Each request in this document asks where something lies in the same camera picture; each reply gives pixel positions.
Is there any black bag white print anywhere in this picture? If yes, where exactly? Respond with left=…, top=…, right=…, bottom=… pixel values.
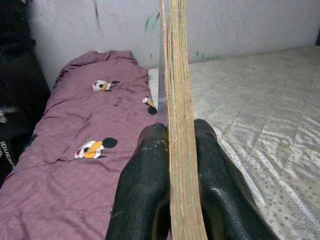
left=0, top=0, right=52, bottom=190

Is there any leaf patterned mattress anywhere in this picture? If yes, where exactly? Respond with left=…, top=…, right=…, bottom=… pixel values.
left=147, top=44, right=320, bottom=240

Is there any mauve cartoon print blanket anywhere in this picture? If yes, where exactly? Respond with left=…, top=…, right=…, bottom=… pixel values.
left=0, top=49, right=172, bottom=240

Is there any blue yellow picture book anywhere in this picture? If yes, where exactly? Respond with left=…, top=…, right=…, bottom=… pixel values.
left=159, top=0, right=209, bottom=240

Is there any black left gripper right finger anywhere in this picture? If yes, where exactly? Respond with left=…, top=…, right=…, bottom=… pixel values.
left=192, top=118, right=281, bottom=240

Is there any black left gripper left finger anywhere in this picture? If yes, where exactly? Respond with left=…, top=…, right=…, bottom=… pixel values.
left=104, top=122, right=172, bottom=240

